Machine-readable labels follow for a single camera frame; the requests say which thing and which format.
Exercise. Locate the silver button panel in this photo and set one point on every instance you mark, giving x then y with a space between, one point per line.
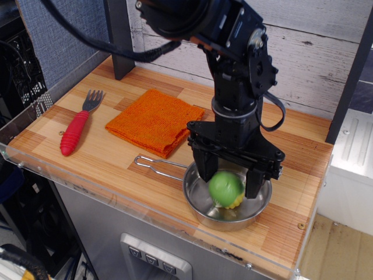
146 261

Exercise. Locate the green and yellow toy corn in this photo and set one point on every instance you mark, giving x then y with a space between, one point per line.
226 190

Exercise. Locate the red handled toy fork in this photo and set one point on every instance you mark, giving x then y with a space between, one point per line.
71 136

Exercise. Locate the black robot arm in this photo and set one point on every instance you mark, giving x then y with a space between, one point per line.
233 37

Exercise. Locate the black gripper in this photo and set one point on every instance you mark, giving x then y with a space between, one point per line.
238 142

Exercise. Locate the white toy sink unit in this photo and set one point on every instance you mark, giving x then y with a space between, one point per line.
346 195

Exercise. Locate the dark grey right post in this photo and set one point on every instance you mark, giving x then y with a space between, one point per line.
351 83

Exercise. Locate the dark grey left post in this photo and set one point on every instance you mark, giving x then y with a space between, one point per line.
116 13

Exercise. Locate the stainless steel pot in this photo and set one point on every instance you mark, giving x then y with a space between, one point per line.
197 195

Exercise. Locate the dark grey post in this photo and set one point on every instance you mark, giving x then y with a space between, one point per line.
351 83
116 13

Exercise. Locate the orange folded cloth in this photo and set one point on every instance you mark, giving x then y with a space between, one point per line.
156 122

